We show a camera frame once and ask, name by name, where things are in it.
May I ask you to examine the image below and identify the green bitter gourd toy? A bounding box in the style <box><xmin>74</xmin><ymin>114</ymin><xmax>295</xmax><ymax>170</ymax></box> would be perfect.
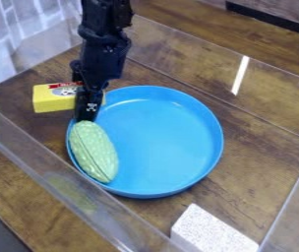
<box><xmin>68</xmin><ymin>121</ymin><xmax>117</xmax><ymax>183</ymax></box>

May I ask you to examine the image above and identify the round blue plastic tray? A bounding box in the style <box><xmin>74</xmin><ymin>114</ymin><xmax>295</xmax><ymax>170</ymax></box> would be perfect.
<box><xmin>64</xmin><ymin>85</ymin><xmax>224</xmax><ymax>200</ymax></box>

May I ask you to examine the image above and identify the clear acrylic enclosure wall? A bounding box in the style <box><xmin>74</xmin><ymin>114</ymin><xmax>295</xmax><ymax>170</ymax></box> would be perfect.
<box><xmin>0</xmin><ymin>0</ymin><xmax>299</xmax><ymax>252</ymax></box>

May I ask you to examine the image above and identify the yellow butter block toy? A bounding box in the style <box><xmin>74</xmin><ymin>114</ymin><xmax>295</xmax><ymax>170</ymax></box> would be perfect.
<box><xmin>33</xmin><ymin>82</ymin><xmax>82</xmax><ymax>113</ymax></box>

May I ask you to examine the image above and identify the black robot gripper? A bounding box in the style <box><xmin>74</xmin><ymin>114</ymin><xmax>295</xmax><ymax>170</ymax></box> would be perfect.
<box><xmin>69</xmin><ymin>0</ymin><xmax>133</xmax><ymax>122</ymax></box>

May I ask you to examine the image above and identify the white speckled foam block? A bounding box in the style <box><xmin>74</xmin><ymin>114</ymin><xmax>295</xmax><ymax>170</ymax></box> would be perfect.
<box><xmin>171</xmin><ymin>204</ymin><xmax>259</xmax><ymax>252</ymax></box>

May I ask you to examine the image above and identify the white sheer curtain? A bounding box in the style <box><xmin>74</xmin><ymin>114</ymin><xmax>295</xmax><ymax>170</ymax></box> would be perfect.
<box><xmin>0</xmin><ymin>0</ymin><xmax>81</xmax><ymax>83</ymax></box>

